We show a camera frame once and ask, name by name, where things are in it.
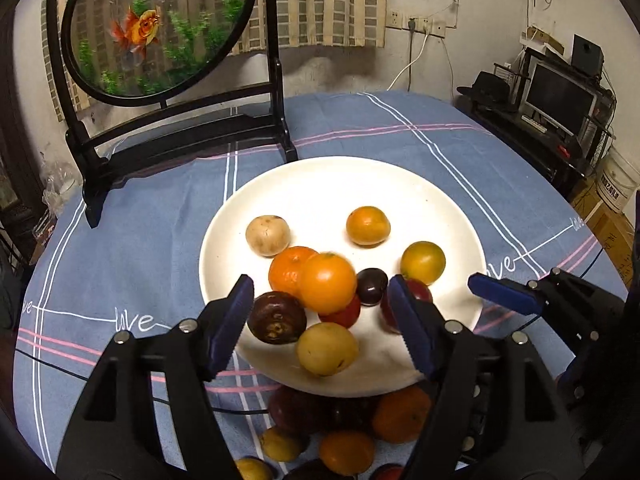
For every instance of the blue plaid tablecloth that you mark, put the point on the blue plaid tablecloth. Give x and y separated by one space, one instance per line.
150 260

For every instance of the computer monitor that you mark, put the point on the computer monitor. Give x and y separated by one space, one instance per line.
557 92

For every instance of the wrinkled brown passion fruit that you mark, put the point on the wrinkled brown passion fruit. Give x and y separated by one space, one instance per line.
310 471

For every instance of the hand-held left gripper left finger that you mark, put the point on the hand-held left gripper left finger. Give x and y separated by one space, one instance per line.
230 330

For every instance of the small dark fruit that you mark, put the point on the small dark fruit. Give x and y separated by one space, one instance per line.
350 410

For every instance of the smooth orange round fruit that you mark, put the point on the smooth orange round fruit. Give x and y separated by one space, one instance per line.
346 452
400 412

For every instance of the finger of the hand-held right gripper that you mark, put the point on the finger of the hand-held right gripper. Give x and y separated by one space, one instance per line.
575 375
505 294

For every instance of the black low cabinet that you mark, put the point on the black low cabinet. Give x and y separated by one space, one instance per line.
530 145

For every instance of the white bucket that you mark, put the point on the white bucket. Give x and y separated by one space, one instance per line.
617 180

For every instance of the pale yellow round fruit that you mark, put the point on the pale yellow round fruit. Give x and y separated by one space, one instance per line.
327 349

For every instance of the row of white wall sockets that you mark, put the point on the row of white wall sockets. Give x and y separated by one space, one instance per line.
425 26

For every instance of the dark purple mangosteen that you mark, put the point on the dark purple mangosteen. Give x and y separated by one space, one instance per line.
276 317

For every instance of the cardboard box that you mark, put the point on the cardboard box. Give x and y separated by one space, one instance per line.
610 235

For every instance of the single white wall socket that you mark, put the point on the single white wall socket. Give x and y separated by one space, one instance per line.
395 19

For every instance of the dark red plum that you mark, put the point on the dark red plum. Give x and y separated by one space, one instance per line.
292 410
421 291

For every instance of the round goldfish screen black stand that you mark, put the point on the round goldfish screen black stand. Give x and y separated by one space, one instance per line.
150 35

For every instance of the dark purple round fruit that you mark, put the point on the dark purple round fruit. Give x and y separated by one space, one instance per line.
371 285

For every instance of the yellow-green tomato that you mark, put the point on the yellow-green tomato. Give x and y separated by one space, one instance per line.
423 262

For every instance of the black speaker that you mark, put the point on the black speaker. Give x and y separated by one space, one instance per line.
586 57

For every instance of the white oval plate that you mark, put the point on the white oval plate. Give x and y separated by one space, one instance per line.
325 195

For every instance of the black hat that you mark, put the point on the black hat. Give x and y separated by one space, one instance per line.
490 90

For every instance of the checked beige curtain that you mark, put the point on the checked beige curtain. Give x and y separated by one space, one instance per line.
325 0

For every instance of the large orange tomato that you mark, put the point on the large orange tomato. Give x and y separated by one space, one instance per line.
327 282

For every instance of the clear plastic bags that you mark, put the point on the clear plastic bags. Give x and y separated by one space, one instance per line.
60 185

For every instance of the large pale passion fruit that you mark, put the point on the large pale passion fruit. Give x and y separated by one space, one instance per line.
267 235

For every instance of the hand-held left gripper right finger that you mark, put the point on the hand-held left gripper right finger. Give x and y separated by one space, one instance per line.
410 330

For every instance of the orange mandarin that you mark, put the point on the orange mandarin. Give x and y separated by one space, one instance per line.
285 275
368 225

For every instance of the small red cherry tomato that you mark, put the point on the small red cherry tomato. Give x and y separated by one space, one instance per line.
387 473

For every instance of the small yellow-green fruit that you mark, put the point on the small yellow-green fruit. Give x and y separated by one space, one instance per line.
282 442
252 467

